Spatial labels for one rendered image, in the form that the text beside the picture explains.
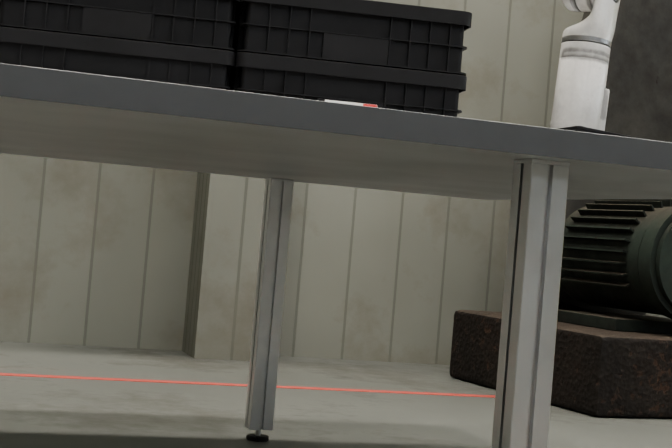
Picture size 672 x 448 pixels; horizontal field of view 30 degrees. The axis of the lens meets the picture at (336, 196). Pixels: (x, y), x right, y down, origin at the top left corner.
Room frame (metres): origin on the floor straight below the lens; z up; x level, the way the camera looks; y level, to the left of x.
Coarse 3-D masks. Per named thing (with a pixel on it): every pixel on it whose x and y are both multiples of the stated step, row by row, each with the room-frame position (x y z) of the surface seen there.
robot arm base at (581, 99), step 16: (560, 48) 2.35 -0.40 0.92; (576, 48) 2.30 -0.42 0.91; (592, 48) 2.30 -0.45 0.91; (608, 48) 2.32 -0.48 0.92; (560, 64) 2.33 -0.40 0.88; (576, 64) 2.30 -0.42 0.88; (592, 64) 2.30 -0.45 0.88; (560, 80) 2.32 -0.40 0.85; (576, 80) 2.30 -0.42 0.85; (592, 80) 2.30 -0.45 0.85; (560, 96) 2.32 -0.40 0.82; (576, 96) 2.30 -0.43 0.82; (592, 96) 2.30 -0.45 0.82; (608, 96) 2.33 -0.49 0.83; (560, 112) 2.31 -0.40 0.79; (576, 112) 2.29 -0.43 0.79; (592, 112) 2.30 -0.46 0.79; (592, 128) 2.30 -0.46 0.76
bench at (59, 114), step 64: (0, 64) 1.49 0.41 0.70; (0, 128) 2.10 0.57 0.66; (64, 128) 1.96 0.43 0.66; (128, 128) 1.85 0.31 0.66; (192, 128) 1.74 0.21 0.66; (256, 128) 1.65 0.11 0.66; (320, 128) 1.61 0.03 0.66; (384, 128) 1.64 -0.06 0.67; (448, 128) 1.67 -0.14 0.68; (512, 128) 1.70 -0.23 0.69; (448, 192) 3.14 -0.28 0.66; (512, 192) 1.82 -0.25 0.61; (576, 192) 2.61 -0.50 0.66; (640, 192) 2.40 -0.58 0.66; (512, 256) 1.80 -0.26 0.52; (256, 320) 3.16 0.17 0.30; (512, 320) 1.78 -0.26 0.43; (256, 384) 3.14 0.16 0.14; (512, 384) 1.77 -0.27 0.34
